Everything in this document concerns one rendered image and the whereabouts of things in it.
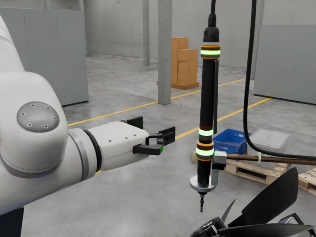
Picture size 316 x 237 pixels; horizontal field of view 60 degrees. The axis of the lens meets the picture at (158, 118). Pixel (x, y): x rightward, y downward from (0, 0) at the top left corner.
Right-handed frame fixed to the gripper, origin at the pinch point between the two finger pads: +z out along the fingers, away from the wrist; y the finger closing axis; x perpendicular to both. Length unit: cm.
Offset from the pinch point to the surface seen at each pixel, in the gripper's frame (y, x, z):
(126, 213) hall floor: -160, -165, 113
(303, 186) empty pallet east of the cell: -47, -162, 293
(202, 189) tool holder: 1.6, -20.1, 15.6
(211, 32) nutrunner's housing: 0.8, 18.4, 17.1
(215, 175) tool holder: 3.0, -16.9, 19.0
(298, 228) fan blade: 23.1, -24.3, 23.3
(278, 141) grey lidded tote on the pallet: -87, -118, 305
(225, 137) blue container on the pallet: -174, -143, 323
